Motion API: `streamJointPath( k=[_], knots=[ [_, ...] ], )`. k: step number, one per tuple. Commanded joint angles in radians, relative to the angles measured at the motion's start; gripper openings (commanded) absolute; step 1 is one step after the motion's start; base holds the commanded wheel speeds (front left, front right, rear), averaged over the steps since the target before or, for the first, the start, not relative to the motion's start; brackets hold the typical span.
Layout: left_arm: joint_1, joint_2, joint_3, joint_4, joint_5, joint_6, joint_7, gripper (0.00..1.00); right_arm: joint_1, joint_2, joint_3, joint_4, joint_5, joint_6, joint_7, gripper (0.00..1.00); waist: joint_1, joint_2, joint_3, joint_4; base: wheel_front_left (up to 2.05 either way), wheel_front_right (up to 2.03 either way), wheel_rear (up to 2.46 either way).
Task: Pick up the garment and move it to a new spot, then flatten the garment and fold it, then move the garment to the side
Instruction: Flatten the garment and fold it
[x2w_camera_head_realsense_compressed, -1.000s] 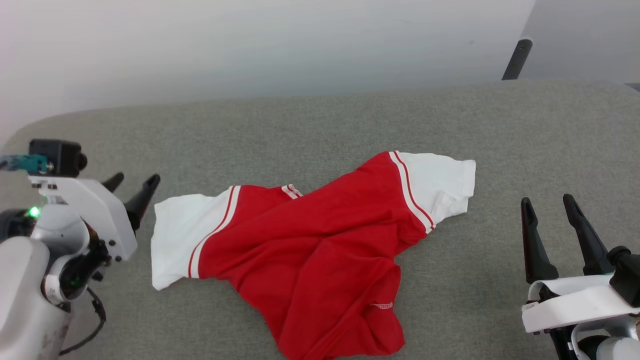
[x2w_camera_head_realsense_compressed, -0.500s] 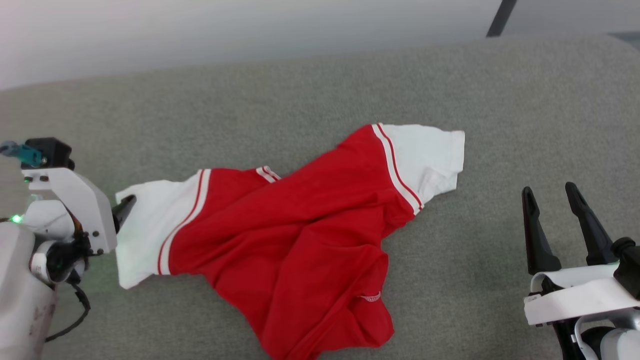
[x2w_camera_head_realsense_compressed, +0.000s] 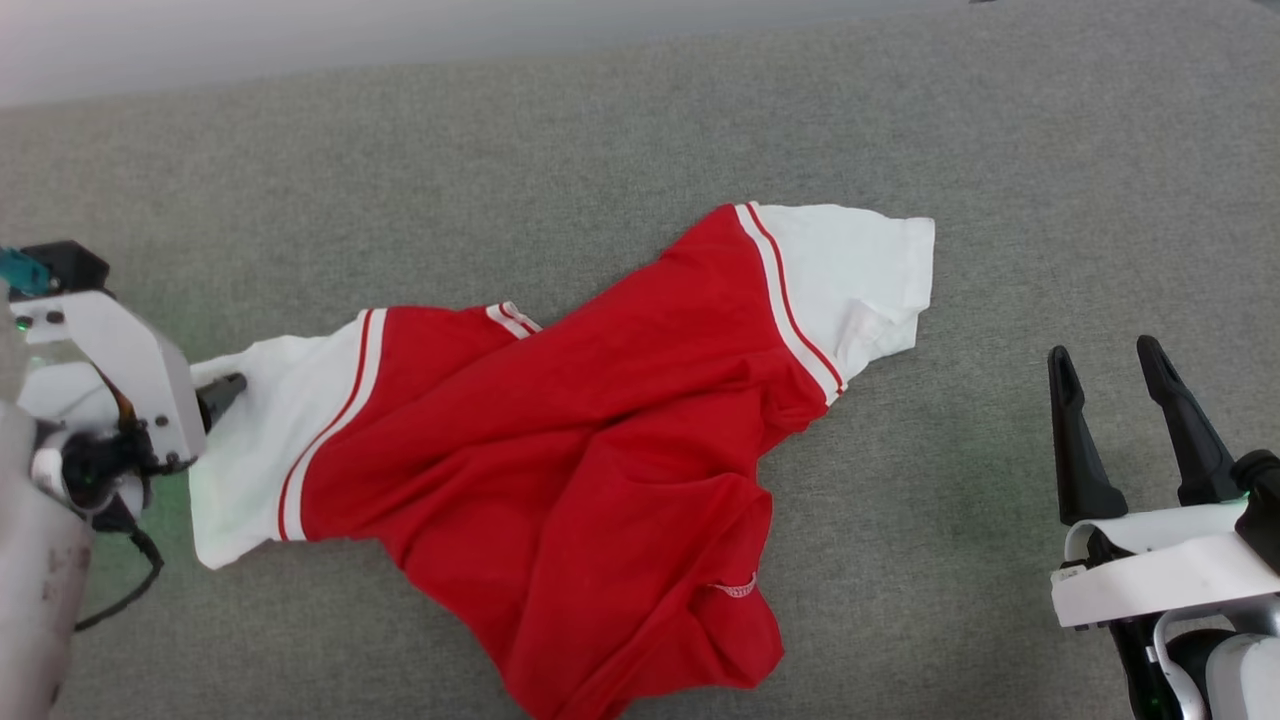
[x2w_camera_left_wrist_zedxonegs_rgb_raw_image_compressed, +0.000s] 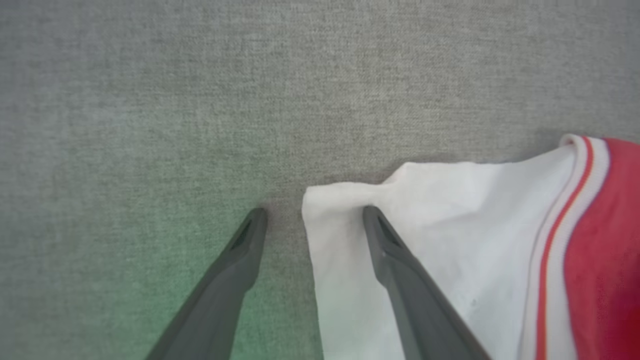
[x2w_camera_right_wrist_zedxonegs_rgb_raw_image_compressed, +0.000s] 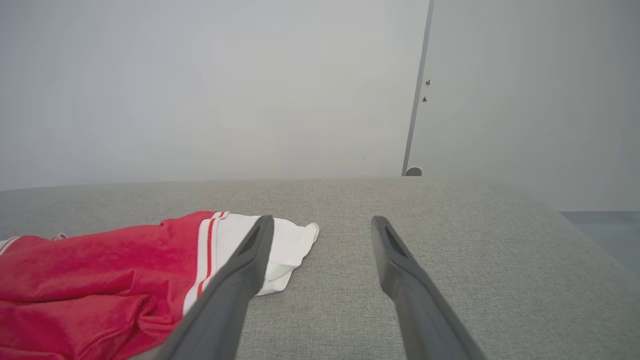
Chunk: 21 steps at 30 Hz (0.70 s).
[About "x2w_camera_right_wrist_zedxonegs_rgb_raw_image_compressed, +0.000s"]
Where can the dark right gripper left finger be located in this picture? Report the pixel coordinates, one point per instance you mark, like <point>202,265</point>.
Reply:
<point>225,300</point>

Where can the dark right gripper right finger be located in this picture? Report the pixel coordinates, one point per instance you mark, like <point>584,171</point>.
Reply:
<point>425,310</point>

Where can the red and white shirt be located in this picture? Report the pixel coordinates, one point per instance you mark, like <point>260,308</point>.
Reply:
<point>100,280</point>

